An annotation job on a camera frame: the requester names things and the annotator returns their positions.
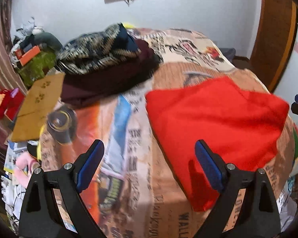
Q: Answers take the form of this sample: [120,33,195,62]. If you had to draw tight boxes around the red zip jacket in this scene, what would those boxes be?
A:
[146,77,289,212]

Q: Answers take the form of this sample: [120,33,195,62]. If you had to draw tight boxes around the wooden door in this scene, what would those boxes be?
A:
[250,0,298,92]

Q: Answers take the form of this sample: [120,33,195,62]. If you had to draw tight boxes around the grey blue backpack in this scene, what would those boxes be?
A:
[220,48,236,63]

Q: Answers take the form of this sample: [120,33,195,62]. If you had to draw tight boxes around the printed bed blanket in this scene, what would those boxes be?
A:
[36,27,298,238]

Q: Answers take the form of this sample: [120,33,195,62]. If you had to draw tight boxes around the brown cardboard box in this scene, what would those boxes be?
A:
[11,73,65,142]

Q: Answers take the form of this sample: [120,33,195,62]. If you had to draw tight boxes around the red plush toy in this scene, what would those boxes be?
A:
[0,88,25,121]

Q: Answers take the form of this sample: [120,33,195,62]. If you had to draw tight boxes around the dark maroon garment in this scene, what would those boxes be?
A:
[61,39,162,107]

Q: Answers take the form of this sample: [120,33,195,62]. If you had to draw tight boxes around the striped pink curtain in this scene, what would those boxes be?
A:
[0,0,27,167]

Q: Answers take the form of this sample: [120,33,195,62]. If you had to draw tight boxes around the orange box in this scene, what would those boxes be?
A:
[15,46,41,66]

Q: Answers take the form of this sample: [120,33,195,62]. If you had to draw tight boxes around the patterned knit sweater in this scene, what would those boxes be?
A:
[55,23,141,75]

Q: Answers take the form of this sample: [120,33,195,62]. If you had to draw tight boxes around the grey plush pillow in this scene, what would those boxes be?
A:
[20,32,62,51]

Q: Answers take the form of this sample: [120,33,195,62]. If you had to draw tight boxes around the yellow round object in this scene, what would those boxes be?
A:
[123,22,135,29]

